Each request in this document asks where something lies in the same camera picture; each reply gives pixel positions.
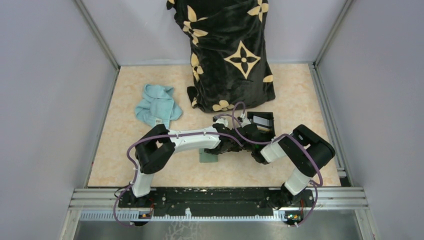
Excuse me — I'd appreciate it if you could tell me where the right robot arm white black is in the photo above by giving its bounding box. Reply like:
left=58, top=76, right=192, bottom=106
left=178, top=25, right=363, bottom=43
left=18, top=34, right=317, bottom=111
left=235, top=124, right=336, bottom=206

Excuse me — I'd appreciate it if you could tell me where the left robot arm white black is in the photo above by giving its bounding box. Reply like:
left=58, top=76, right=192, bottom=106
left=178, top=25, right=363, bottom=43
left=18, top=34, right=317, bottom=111
left=128, top=123, right=243, bottom=207

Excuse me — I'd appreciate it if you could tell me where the stack of cards in tray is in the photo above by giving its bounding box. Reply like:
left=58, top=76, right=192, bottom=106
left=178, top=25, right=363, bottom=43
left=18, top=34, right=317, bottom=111
left=252, top=116, right=272, bottom=132

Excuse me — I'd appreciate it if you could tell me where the black card tray box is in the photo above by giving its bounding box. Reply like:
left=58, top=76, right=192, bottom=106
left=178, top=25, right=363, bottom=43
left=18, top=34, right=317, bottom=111
left=247, top=111, right=276, bottom=138

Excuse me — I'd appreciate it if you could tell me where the black beige flower-patterned blanket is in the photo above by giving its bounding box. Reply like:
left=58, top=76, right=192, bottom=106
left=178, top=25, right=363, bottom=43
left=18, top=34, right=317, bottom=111
left=166, top=0, right=276, bottom=113

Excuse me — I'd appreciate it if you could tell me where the light blue cloth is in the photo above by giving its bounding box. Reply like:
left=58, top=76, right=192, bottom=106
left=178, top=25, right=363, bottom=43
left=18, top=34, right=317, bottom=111
left=134, top=84, right=183, bottom=129

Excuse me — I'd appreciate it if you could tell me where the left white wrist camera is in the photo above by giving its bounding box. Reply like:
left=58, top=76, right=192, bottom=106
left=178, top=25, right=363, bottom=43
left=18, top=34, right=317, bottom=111
left=214, top=116, right=229, bottom=128

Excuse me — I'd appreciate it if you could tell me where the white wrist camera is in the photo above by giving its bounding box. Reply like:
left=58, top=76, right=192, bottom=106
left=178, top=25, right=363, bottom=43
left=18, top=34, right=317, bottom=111
left=214, top=116, right=229, bottom=128
left=238, top=117, right=252, bottom=128

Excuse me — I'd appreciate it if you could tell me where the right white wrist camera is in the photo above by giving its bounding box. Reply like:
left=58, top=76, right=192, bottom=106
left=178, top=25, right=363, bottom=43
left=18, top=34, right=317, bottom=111
left=238, top=117, right=252, bottom=128

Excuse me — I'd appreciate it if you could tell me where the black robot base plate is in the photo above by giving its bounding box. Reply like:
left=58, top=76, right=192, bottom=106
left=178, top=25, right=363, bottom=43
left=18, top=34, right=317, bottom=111
left=117, top=187, right=314, bottom=217

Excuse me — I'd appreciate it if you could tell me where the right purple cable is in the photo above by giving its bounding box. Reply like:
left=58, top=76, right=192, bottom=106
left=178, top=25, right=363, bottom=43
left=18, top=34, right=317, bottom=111
left=231, top=101, right=324, bottom=229

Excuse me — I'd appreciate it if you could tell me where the aluminium frame rail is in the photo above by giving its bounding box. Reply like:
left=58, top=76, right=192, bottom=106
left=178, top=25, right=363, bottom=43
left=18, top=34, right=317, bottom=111
left=69, top=187, right=369, bottom=210

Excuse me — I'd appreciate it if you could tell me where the white slotted cable duct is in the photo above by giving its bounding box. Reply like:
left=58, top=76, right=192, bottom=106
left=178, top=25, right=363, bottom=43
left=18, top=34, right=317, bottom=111
left=79, top=208, right=302, bottom=224

